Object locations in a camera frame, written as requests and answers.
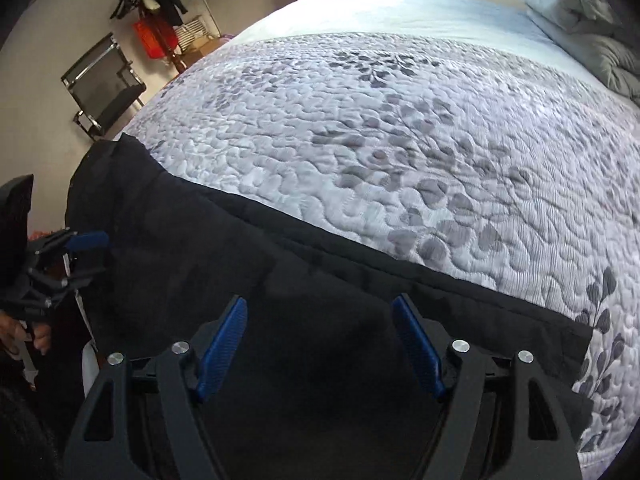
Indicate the person's left hand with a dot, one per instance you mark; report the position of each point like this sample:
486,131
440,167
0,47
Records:
22,332

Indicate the grey folded duvet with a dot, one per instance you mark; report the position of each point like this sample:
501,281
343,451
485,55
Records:
585,15

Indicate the wooden coat rack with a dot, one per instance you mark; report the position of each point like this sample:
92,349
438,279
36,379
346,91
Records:
165,45

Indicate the pale blue bed sheet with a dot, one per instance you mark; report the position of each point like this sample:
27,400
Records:
400,10

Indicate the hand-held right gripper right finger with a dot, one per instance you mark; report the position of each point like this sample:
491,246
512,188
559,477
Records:
417,347

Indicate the red bag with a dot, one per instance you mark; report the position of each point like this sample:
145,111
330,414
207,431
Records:
150,37

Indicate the person's dark fuzzy clothing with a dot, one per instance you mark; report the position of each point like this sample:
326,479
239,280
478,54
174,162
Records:
25,440

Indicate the black pants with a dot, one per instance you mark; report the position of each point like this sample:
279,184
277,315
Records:
260,310

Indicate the black chrome-framed chair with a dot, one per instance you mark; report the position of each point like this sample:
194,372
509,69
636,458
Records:
102,90

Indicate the grey leaf-patterned quilt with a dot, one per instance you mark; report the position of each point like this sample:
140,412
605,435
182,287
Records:
400,160

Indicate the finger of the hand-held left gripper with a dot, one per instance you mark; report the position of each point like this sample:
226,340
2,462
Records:
90,240
75,277

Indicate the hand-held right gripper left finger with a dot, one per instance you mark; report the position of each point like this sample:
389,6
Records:
222,350

